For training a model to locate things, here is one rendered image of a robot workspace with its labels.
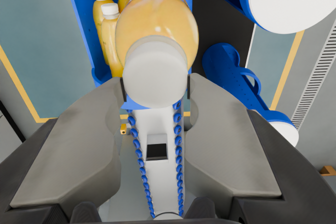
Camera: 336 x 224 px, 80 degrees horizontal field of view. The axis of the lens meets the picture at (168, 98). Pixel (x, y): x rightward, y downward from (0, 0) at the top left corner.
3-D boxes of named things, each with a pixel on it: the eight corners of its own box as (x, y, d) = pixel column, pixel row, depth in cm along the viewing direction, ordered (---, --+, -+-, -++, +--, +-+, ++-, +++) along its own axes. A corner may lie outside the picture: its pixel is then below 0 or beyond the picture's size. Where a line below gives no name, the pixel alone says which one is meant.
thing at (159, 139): (147, 138, 101) (146, 164, 89) (146, 132, 99) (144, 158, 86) (167, 136, 101) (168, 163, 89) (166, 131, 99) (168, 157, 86)
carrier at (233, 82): (225, 78, 174) (244, 49, 158) (271, 167, 103) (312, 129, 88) (195, 69, 167) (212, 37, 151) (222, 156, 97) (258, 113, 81)
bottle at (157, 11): (179, 33, 31) (198, 112, 16) (132, 28, 30) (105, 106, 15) (187, -20, 27) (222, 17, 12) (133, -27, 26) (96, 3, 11)
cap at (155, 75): (180, 92, 15) (183, 108, 13) (126, 88, 14) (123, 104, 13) (190, 40, 12) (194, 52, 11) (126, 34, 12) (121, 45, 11)
